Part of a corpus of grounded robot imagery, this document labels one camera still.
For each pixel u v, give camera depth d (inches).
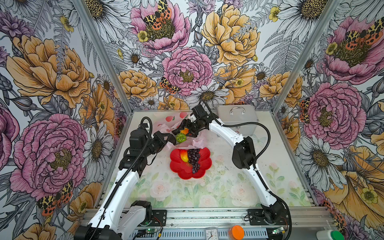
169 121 39.3
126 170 19.5
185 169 35.3
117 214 17.1
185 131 40.2
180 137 39.0
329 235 25.0
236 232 24.7
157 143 26.4
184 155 36.2
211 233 27.1
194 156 36.0
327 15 29.2
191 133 35.2
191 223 28.9
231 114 39.1
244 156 25.1
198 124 33.0
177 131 40.7
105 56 35.2
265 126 25.0
